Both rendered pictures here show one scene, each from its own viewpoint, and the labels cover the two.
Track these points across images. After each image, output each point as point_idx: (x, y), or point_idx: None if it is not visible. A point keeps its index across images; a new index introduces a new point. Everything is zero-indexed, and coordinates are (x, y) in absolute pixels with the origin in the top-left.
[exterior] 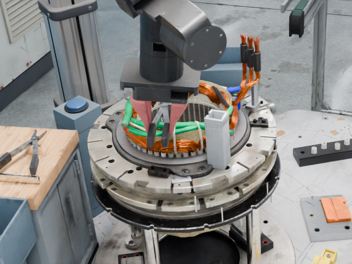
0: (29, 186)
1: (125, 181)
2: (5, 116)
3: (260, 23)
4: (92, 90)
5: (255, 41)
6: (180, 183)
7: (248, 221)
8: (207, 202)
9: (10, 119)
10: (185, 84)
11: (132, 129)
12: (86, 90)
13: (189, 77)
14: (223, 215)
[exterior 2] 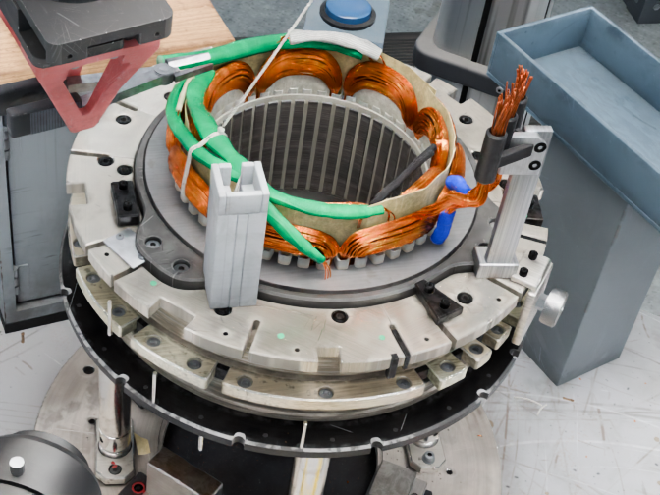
0: (15, 55)
1: (67, 167)
2: (651, 35)
3: None
4: (487, 27)
5: (500, 101)
6: (114, 253)
7: (291, 468)
8: (136, 337)
9: (652, 47)
10: (48, 21)
11: (175, 88)
12: (475, 18)
13: (86, 17)
14: (173, 395)
